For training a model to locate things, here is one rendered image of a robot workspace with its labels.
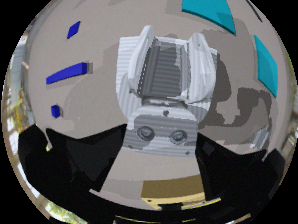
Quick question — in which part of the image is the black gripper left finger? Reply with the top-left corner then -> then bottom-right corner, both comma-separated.
45,123 -> 128,193

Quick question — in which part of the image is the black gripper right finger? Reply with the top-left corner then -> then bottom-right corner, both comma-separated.
194,132 -> 266,201

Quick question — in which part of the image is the white plate with two holes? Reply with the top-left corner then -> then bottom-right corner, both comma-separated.
121,103 -> 198,157

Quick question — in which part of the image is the small blue block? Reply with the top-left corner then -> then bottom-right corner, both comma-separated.
51,105 -> 60,119
67,20 -> 80,39

